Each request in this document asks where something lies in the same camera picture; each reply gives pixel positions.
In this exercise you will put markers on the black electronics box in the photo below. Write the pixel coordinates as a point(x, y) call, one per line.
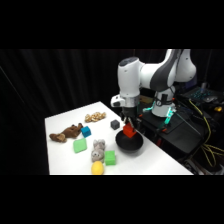
point(201, 95)

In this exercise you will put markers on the yellow lemon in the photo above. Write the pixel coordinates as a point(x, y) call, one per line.
point(97, 168)

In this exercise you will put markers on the black robot stand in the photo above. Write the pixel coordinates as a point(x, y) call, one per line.
point(186, 133)

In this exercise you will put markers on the light green flat block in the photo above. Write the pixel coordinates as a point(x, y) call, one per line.
point(80, 145)

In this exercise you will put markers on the brown plush animal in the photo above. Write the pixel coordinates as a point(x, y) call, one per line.
point(67, 132)

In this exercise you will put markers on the tan plush toy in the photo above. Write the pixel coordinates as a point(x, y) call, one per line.
point(94, 117)

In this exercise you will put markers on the black bowl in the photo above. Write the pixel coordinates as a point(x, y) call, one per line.
point(129, 144)

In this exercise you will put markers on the grey plush animal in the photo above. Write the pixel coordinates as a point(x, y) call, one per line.
point(98, 150)

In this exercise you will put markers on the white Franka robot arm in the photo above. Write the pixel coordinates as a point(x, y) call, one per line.
point(156, 75)

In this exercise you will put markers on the dark grey cube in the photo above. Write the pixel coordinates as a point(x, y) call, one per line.
point(115, 124)

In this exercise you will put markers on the blue cube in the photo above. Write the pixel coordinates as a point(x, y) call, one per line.
point(86, 131)

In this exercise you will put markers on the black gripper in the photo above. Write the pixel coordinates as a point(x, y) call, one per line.
point(128, 113)

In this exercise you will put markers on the green cube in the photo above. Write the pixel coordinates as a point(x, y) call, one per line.
point(110, 157)

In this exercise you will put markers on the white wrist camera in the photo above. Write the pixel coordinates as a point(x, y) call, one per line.
point(117, 100)

